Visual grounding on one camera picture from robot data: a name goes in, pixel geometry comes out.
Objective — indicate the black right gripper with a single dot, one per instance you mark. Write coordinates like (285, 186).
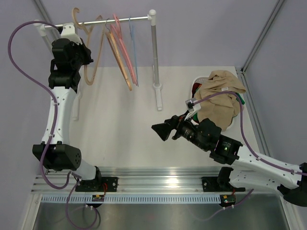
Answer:
(164, 130)

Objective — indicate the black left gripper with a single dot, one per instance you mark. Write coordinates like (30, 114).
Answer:
(86, 52)

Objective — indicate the beige t shirt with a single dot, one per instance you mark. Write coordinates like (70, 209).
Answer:
(224, 78)

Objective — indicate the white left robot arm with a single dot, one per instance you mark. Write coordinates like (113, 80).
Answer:
(55, 152)

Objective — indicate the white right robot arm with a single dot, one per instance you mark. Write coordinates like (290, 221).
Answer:
(242, 167)

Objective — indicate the orange wooden hanger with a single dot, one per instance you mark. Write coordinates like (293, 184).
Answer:
(117, 56)

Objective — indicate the thick pink plastic hanger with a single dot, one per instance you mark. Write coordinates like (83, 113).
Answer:
(116, 30)

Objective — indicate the green cloth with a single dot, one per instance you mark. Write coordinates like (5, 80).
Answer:
(240, 99)

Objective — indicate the dark red cloth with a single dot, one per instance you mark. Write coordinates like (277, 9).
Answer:
(195, 88)

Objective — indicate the silver clothes rack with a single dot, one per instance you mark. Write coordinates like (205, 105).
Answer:
(151, 16)

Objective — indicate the white laundry basket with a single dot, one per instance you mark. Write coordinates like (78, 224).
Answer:
(202, 80)

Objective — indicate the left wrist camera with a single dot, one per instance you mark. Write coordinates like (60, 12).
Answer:
(69, 32)

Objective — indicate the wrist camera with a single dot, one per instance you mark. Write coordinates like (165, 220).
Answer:
(69, 32)
(193, 107)

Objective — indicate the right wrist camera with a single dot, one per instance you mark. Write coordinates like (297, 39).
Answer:
(193, 107)

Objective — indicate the aluminium frame post left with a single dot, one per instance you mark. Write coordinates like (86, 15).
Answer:
(48, 34)

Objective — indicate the aluminium frame post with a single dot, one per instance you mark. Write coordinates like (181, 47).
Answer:
(48, 34)
(263, 34)

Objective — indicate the blue wire hanger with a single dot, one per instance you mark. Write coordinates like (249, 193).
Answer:
(131, 27)

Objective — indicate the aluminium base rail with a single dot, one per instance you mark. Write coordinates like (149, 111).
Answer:
(181, 180)

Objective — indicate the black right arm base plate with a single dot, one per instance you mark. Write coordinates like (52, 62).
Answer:
(214, 184)

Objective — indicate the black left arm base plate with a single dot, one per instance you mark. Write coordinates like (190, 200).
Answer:
(105, 184)

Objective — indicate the aluminium frame post right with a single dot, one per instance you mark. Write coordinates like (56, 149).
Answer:
(263, 34)

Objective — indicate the white slotted cable duct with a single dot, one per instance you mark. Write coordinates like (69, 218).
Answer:
(144, 199)

